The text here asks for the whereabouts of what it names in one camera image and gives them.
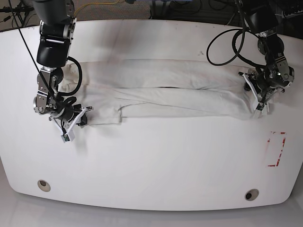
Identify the left table cable grommet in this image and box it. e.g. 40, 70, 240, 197
37, 180, 51, 192

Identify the wrist camera board image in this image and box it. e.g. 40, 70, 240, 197
252, 100, 269, 119
61, 131, 75, 143

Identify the right table cable grommet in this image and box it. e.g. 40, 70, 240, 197
245, 189, 259, 201

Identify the yellow cable on floor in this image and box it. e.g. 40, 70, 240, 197
74, 0, 126, 17

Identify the white power strip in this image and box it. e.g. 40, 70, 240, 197
282, 5, 303, 19

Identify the black tripod stand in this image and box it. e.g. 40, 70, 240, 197
0, 0, 34, 27

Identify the table cable grommet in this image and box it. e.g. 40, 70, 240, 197
37, 180, 51, 192
245, 189, 259, 201

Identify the wrist camera board image right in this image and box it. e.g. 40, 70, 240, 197
252, 100, 269, 119

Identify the red tape rectangle marking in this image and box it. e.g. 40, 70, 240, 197
265, 131, 287, 167

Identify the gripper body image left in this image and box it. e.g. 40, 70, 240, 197
49, 104, 93, 134

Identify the wrist camera board image left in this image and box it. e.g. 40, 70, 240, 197
61, 131, 75, 143

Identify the white T-shirt with yellow logo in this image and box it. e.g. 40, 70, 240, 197
60, 58, 274, 125

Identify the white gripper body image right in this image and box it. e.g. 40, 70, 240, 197
238, 69, 285, 105

